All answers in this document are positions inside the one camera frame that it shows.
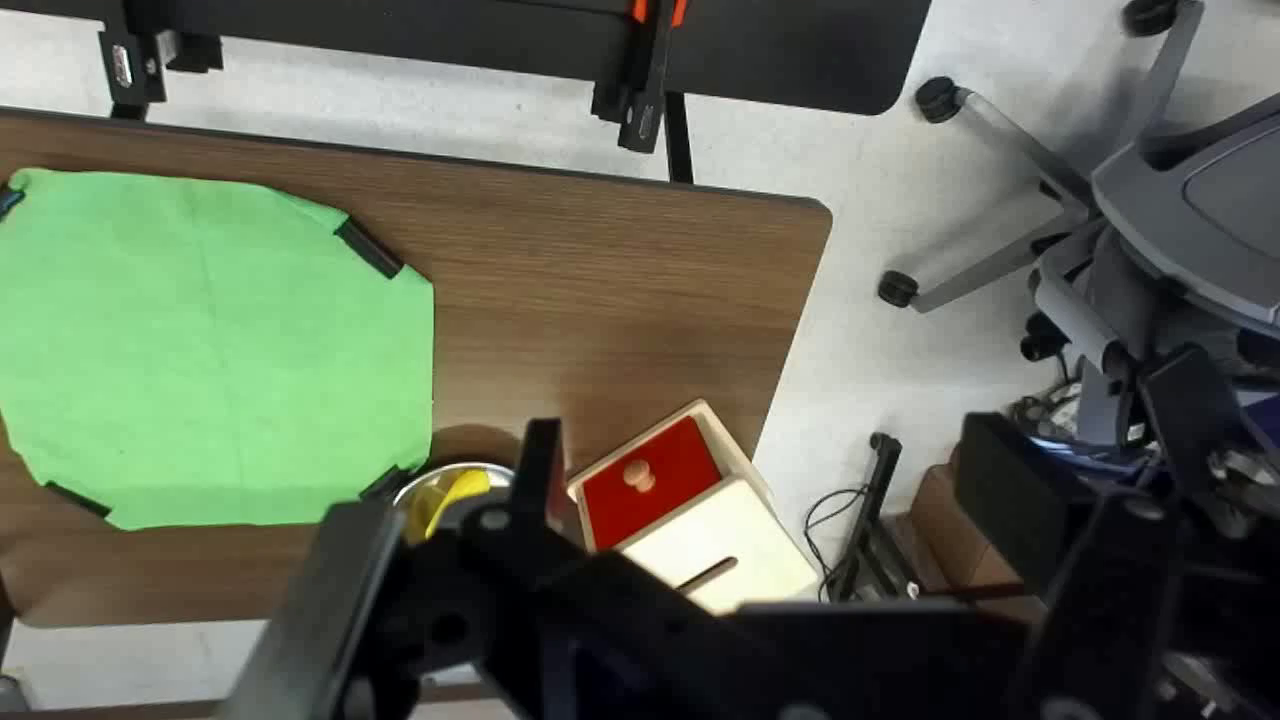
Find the silver metal pan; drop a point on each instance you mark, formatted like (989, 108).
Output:
(502, 478)

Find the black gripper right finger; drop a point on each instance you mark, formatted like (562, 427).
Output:
(1003, 467)

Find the black metal stand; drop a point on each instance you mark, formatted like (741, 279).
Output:
(880, 482)

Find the wooden box with red side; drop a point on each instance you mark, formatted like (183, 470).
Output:
(723, 534)

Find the black tape strip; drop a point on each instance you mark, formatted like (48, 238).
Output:
(83, 500)
(385, 482)
(10, 201)
(368, 248)

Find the brown cardboard box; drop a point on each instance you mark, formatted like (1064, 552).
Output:
(941, 520)

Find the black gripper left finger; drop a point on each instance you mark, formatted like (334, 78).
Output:
(537, 467)

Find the green cloth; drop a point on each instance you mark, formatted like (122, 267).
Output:
(202, 347)

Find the grey office chair with castors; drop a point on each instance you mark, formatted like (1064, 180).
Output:
(1173, 184)

